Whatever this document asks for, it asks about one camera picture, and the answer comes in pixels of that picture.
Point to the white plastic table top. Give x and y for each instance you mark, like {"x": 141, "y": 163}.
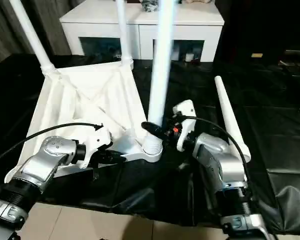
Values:
{"x": 77, "y": 100}

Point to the beige plush toy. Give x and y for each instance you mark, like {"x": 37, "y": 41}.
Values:
{"x": 197, "y": 1}

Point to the white sideboard cabinet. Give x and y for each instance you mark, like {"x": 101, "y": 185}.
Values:
{"x": 95, "y": 17}

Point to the small yellow label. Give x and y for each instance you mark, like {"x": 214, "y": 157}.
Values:
{"x": 256, "y": 55}

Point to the black low cabinet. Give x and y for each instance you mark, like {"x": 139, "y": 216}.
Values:
{"x": 260, "y": 25}

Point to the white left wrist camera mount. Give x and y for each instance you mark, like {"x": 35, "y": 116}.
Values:
{"x": 97, "y": 142}

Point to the black plastic mat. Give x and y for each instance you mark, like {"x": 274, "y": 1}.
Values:
{"x": 265, "y": 125}

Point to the white plastic table leg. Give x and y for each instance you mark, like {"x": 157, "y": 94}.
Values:
{"x": 162, "y": 62}
{"x": 123, "y": 30}
{"x": 32, "y": 37}
{"x": 227, "y": 107}

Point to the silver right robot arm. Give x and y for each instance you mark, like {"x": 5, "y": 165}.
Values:
{"x": 220, "y": 160}

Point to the dark grey curtain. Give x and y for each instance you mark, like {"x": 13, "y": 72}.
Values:
{"x": 15, "y": 27}

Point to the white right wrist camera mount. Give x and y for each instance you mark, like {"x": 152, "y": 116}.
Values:
{"x": 186, "y": 115}

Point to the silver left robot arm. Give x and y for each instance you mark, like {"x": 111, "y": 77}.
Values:
{"x": 42, "y": 160}

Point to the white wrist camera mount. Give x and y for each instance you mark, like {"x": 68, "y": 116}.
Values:
{"x": 97, "y": 142}
{"x": 186, "y": 115}

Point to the bag of black items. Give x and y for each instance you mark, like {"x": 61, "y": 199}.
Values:
{"x": 148, "y": 5}

